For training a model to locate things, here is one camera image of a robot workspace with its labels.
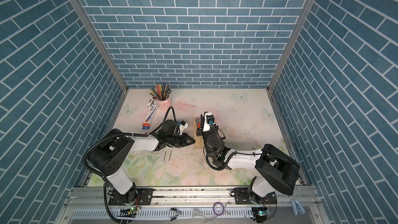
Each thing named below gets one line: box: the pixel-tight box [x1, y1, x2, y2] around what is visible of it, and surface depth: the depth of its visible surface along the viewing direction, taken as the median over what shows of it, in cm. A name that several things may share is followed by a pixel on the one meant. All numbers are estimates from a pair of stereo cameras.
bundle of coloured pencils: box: [149, 82, 173, 101], surface depth 104 cm
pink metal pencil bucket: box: [157, 96, 171, 112], surface depth 102 cm
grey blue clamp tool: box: [290, 199, 306, 216], surface depth 72 cm
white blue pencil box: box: [141, 103, 159, 130], surface depth 104 cm
